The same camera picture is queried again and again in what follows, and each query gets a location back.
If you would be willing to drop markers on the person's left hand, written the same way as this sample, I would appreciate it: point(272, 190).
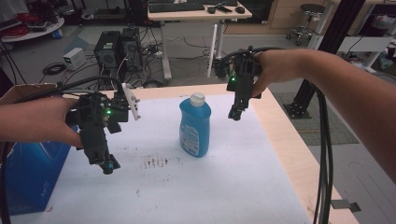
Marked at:
point(46, 121)

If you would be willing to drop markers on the grey floor mat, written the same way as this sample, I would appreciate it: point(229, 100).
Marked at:
point(327, 130)

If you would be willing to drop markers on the person's right hand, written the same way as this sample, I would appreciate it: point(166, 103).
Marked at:
point(277, 67)

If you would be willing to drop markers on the blue bottle with white cap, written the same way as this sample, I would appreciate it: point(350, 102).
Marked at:
point(195, 127)

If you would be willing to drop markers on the white shelf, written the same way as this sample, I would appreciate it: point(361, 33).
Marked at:
point(367, 43)

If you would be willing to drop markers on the blue box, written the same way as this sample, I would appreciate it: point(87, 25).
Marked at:
point(34, 174)

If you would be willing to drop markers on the black swivel stool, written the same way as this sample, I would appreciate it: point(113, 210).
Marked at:
point(306, 18)

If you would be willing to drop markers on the round white table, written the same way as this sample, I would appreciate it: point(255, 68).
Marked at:
point(37, 32)

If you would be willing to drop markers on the white foam mat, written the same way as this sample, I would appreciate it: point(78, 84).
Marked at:
point(193, 180)

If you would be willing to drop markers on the black keyboard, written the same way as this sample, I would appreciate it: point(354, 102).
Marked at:
point(176, 7)

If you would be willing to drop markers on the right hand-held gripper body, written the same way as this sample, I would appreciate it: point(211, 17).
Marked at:
point(243, 71)

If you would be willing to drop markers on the black computer mouse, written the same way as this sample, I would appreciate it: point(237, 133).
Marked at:
point(211, 10)
point(240, 10)

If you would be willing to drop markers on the black metal frame post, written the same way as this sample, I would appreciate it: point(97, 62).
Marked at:
point(339, 28)

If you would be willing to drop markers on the brown cardboard box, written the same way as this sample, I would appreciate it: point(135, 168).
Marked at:
point(25, 91)

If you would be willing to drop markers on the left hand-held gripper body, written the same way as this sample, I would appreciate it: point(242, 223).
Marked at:
point(93, 112)

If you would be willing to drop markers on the wooden desk with white legs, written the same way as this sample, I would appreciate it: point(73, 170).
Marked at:
point(199, 15)

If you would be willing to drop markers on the white power supply unit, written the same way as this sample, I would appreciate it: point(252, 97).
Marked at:
point(74, 59)

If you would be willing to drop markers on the black computer tower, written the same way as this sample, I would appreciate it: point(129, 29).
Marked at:
point(132, 49)
point(107, 51)

